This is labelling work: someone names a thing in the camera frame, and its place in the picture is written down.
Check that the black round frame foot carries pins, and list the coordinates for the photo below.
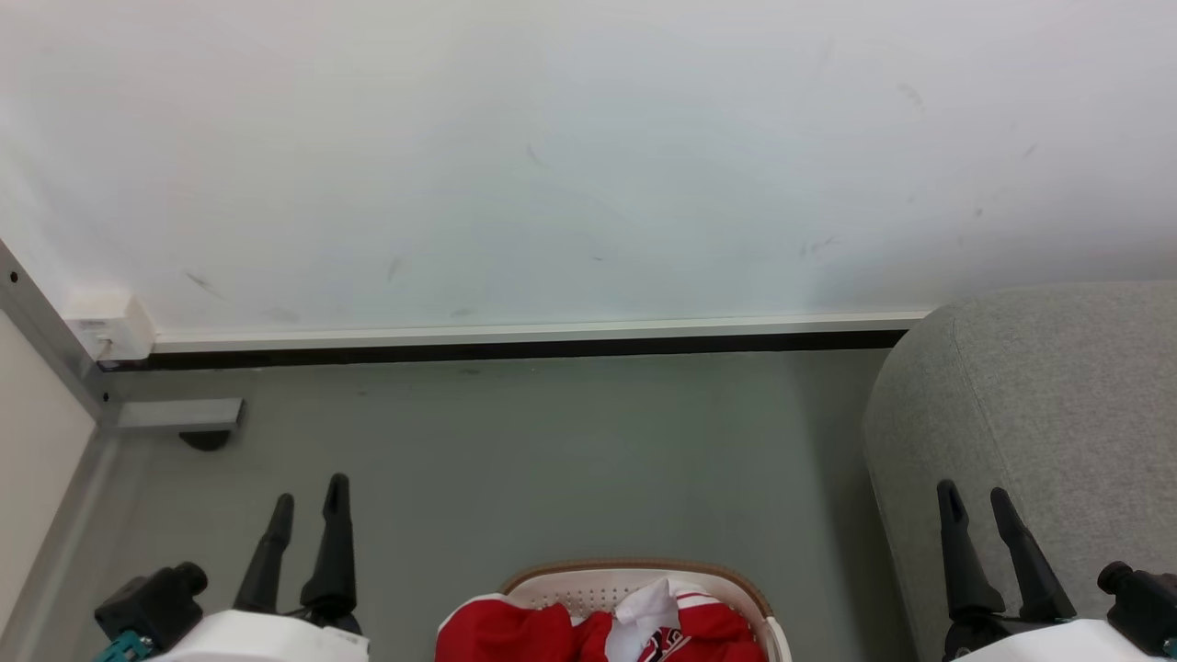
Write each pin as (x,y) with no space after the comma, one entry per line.
(205,440)

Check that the grey aluminium frame post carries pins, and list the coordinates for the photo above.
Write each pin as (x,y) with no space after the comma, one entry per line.
(41,336)

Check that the grey fabric sofa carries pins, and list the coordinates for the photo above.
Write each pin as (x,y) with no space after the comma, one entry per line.
(1048,414)

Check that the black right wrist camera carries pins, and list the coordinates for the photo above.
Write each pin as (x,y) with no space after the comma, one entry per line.
(1142,602)

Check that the white labelled junction box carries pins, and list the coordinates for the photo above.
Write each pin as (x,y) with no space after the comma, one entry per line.
(112,324)

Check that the red basketball jersey white trim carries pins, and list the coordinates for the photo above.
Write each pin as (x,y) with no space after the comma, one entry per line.
(685,625)

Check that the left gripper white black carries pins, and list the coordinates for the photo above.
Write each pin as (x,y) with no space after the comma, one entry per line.
(257,642)

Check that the white laundry basket brown rim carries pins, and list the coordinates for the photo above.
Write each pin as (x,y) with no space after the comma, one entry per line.
(634,581)

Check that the white wall baseboard strip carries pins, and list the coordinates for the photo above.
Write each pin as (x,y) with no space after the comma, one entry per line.
(533,331)

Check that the grey metal foot bracket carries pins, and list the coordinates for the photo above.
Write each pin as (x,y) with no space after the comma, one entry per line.
(179,414)

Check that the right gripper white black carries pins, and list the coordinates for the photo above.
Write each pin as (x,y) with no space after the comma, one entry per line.
(1057,644)

